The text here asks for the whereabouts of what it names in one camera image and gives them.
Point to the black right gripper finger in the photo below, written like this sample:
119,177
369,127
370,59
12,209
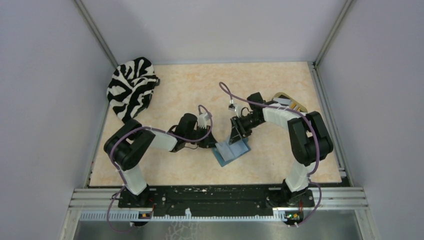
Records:
234,136
244,136

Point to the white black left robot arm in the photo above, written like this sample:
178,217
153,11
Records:
130,143

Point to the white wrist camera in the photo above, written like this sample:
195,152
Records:
233,107
202,120

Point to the cards in tray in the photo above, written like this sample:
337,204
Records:
289,103

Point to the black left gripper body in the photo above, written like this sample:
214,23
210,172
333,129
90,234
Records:
196,134

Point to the teal leather card holder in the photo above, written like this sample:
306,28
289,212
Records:
226,153

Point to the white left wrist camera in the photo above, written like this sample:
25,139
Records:
202,120

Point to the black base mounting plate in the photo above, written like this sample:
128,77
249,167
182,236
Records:
241,200

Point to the beige card tray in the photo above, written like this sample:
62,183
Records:
286,95

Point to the aluminium frame rail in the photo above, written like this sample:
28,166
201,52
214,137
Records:
97,205

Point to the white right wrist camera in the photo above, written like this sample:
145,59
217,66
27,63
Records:
233,107

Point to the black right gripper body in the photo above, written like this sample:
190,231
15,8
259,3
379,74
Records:
248,122

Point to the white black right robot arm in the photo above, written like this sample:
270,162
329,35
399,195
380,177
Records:
309,138

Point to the zebra striped cloth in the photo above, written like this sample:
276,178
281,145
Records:
131,88

